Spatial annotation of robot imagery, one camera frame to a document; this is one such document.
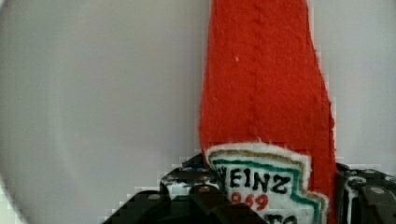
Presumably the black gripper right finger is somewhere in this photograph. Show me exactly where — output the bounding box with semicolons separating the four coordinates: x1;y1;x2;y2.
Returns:
335;163;396;224

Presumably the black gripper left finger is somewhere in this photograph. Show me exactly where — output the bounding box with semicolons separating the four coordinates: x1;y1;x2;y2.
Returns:
103;154;267;224

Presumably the red plush ketchup bottle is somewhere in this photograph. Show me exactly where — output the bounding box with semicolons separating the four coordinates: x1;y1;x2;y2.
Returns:
199;0;336;224

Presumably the grey round plate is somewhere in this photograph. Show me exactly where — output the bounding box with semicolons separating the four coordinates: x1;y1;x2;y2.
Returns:
1;0;396;224

